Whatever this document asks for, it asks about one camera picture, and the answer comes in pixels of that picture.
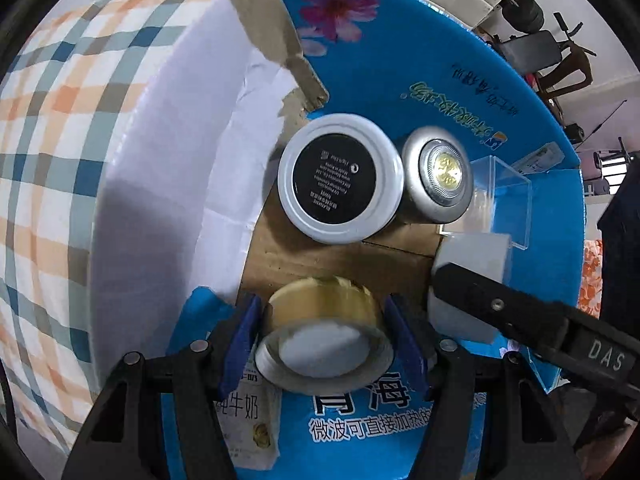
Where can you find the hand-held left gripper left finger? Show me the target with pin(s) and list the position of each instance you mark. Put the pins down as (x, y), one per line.
(242, 340)

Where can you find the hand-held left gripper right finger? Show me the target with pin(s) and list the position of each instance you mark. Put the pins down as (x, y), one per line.
(402, 340)

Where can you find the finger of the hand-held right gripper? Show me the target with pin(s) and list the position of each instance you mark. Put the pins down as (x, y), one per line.
(500, 305)

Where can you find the small white rectangular box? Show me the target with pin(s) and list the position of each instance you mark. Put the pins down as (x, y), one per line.
(475, 260)

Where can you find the clear packing tape roll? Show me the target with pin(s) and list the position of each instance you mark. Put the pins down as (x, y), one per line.
(325, 350)

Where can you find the clear acrylic box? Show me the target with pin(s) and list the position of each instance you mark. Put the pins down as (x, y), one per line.
(505, 195)

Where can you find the silver round push light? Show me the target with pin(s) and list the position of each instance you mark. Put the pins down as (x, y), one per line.
(440, 175)

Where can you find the black and white round compact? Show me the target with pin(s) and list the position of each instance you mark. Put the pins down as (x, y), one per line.
(340, 180)

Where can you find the blue cardboard box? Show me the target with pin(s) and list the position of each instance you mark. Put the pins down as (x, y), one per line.
(425, 60)

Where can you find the orange floral cloth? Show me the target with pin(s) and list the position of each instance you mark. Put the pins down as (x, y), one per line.
(591, 280)

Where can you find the brown wooden chair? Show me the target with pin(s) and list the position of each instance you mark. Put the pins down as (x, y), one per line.
(575, 67)

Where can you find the plaid blanket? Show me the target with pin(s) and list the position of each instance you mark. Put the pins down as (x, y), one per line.
(60, 160)

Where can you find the black weight bench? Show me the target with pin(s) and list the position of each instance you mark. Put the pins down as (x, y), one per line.
(530, 47)

